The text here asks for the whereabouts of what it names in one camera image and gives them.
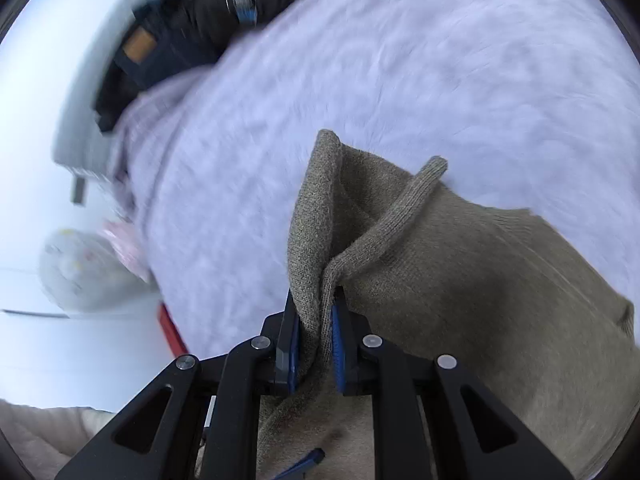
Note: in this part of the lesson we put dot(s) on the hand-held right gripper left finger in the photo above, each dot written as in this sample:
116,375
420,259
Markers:
289,350

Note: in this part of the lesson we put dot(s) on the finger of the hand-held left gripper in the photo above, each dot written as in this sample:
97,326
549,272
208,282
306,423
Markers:
305,464

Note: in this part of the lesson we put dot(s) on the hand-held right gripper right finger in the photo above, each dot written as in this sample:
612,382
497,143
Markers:
340,350

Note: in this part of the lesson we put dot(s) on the brown knitted sweater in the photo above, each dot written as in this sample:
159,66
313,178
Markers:
450,285

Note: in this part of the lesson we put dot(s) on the red printed box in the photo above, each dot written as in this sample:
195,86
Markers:
172,330

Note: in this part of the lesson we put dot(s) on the white plastic bag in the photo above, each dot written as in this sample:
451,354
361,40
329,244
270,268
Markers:
80,270

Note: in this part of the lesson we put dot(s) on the pink checked cloth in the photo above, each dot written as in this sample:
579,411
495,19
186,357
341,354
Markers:
145,130

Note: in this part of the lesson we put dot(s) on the person's beige clothing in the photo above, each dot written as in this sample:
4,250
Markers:
40,440

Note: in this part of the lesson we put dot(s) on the lavender fleece blanket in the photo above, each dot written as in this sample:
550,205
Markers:
400,85

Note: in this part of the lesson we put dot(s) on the dark blue jeans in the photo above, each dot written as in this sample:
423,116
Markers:
150,55

